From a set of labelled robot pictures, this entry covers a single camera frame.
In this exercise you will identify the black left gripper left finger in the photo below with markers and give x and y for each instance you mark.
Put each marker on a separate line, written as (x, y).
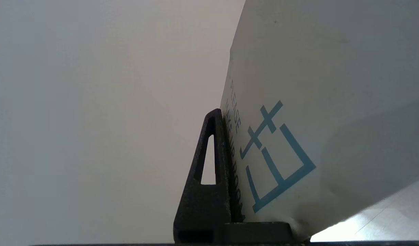
(204, 205)

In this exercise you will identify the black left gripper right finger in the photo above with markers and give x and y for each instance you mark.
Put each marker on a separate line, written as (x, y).
(260, 234)

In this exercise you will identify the grey-blue do-not-disturb door sign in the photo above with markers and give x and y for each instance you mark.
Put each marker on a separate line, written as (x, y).
(315, 102)

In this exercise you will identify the beige wooden door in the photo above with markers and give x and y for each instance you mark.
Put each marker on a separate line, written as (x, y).
(93, 102)

